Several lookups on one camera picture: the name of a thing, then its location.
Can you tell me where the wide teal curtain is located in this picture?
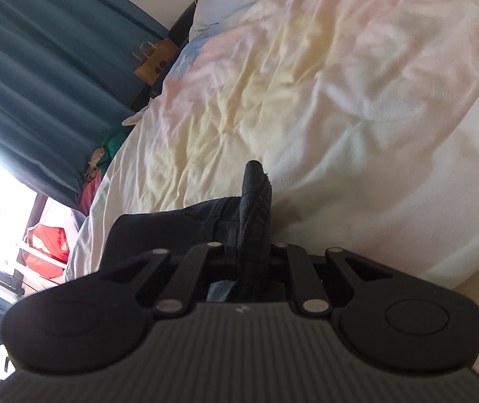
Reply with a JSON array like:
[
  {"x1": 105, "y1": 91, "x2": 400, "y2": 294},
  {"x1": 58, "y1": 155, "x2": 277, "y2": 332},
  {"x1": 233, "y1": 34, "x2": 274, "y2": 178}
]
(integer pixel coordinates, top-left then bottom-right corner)
[{"x1": 0, "y1": 0, "x2": 171, "y2": 211}]

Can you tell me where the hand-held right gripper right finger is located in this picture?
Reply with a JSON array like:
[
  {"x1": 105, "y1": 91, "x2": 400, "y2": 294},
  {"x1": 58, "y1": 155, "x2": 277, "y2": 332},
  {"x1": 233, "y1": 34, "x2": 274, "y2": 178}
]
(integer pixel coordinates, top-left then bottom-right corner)
[{"x1": 271, "y1": 241, "x2": 395, "y2": 316}]

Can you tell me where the pink cloth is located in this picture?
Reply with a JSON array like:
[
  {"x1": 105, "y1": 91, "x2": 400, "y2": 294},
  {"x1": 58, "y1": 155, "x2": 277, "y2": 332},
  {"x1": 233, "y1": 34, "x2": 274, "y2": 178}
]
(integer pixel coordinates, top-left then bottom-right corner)
[{"x1": 79, "y1": 171, "x2": 111, "y2": 216}]

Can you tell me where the black garment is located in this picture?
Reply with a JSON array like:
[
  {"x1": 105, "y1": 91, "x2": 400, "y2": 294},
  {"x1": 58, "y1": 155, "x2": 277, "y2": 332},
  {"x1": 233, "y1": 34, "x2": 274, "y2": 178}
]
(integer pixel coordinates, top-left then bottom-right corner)
[{"x1": 101, "y1": 160, "x2": 274, "y2": 303}]

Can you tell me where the green cloth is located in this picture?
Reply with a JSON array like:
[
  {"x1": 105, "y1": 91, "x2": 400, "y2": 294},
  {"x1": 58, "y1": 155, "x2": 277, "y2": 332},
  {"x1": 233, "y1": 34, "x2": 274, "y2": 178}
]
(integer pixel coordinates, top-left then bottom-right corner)
[{"x1": 102, "y1": 133, "x2": 130, "y2": 169}]

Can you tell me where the window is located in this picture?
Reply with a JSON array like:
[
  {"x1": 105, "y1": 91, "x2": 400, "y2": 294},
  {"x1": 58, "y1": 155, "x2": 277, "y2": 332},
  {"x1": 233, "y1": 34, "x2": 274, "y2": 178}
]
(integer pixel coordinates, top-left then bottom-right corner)
[{"x1": 0, "y1": 134, "x2": 48, "y2": 297}]

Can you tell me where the brown paper bag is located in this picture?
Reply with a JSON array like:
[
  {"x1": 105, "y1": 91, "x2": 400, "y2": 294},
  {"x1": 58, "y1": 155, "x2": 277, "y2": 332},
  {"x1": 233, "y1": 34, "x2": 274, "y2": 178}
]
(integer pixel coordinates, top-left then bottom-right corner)
[{"x1": 132, "y1": 38, "x2": 180, "y2": 87}]

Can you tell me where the red bag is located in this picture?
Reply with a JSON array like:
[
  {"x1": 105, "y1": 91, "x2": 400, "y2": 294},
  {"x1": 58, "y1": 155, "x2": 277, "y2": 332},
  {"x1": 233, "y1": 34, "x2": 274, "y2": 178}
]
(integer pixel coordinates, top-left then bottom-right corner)
[{"x1": 27, "y1": 224, "x2": 71, "y2": 280}]

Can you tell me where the beige cloth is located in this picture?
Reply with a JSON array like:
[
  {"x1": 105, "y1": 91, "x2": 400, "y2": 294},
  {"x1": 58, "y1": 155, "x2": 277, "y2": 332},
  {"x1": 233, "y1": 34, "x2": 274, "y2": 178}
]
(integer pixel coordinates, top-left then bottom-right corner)
[{"x1": 86, "y1": 148, "x2": 106, "y2": 178}]

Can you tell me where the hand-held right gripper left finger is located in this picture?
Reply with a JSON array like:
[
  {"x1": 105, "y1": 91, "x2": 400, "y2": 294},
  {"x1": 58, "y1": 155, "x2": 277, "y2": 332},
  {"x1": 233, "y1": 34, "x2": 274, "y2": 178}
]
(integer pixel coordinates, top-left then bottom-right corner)
[{"x1": 99, "y1": 241, "x2": 240, "y2": 317}]

